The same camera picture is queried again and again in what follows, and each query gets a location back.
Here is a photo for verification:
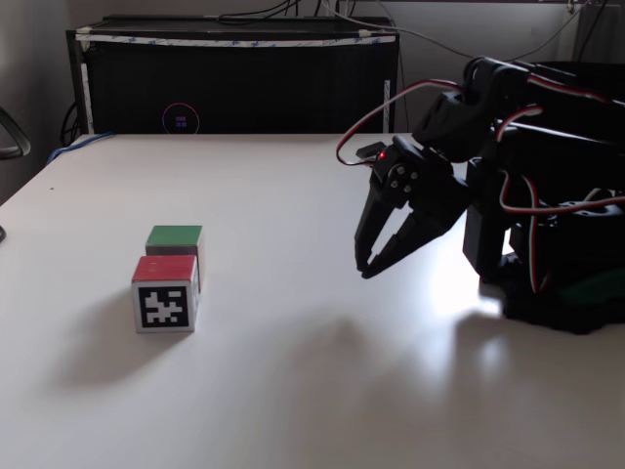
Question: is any black cable bundle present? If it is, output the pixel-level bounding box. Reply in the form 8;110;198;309
59;100;80;148

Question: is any red-faced marker cube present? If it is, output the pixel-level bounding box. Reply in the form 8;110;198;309
130;254;201;336

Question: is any grey cable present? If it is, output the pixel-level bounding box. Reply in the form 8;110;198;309
378;0;590;63

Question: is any black chair armrest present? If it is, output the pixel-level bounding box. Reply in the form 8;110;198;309
0;105;32;161

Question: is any blue cable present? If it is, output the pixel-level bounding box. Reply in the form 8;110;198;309
46;131;117;165

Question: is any white tape strip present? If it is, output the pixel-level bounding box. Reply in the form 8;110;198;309
72;27;393;51

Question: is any black computer case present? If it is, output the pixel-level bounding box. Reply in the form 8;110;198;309
65;15;402;136

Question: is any black gripper camera module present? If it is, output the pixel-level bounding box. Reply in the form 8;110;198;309
354;142;388;163

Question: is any red white black servo cable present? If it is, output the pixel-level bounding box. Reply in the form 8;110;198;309
335;79;471;167
487;104;625;296

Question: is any green-faced wooden cube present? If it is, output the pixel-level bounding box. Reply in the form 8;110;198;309
145;224;207;293

